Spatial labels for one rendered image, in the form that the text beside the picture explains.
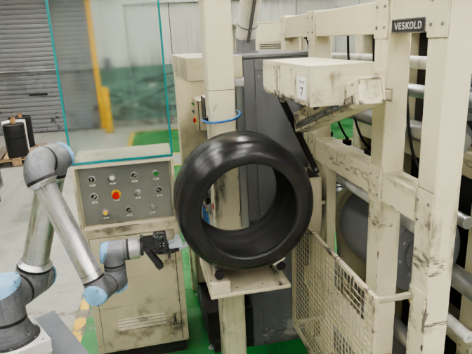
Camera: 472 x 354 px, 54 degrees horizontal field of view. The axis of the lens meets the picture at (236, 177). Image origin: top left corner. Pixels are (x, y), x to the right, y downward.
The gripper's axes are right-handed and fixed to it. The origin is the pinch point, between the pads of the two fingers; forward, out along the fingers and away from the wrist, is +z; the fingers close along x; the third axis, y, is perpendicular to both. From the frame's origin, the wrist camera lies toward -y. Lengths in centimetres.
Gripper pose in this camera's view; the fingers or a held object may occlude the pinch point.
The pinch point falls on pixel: (186, 246)
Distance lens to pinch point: 205.6
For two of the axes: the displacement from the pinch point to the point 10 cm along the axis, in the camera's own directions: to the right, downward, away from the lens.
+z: 9.8, -1.0, 1.9
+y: -0.5, -9.6, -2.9
